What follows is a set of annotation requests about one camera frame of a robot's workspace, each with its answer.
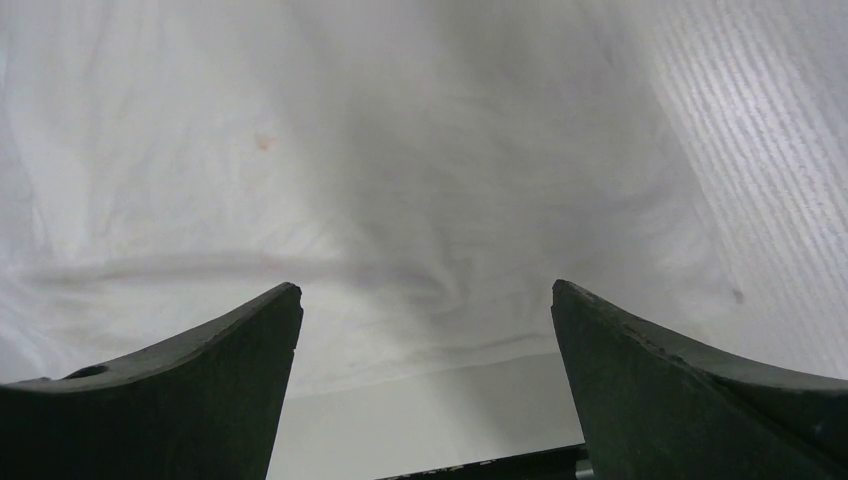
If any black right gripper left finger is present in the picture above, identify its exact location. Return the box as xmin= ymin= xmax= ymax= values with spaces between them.
xmin=1 ymin=283 xmax=303 ymax=479

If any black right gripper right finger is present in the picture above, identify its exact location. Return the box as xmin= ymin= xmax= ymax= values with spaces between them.
xmin=551 ymin=280 xmax=847 ymax=479

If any white t shirt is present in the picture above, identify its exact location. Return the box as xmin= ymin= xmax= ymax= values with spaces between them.
xmin=1 ymin=1 xmax=847 ymax=396

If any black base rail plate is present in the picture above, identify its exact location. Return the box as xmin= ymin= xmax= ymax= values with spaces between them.
xmin=386 ymin=444 xmax=597 ymax=480

